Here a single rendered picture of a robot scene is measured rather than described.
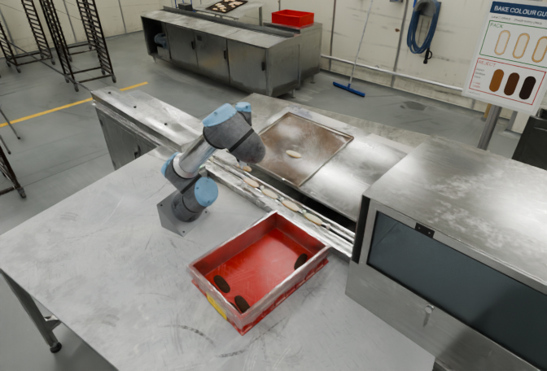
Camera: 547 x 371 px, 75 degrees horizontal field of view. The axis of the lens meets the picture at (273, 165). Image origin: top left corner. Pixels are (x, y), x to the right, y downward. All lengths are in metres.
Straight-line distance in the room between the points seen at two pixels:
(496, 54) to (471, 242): 1.09
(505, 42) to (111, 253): 1.94
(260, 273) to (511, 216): 0.89
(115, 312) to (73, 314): 0.15
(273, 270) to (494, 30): 1.42
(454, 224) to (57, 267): 1.50
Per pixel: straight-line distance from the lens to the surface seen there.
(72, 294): 1.64
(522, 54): 1.92
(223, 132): 1.21
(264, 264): 1.52
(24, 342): 2.71
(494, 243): 1.08
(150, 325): 1.43
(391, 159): 1.97
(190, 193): 1.54
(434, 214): 1.10
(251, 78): 4.79
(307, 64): 5.35
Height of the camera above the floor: 1.97
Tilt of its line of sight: 34 degrees down
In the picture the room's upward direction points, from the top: 1 degrees counter-clockwise
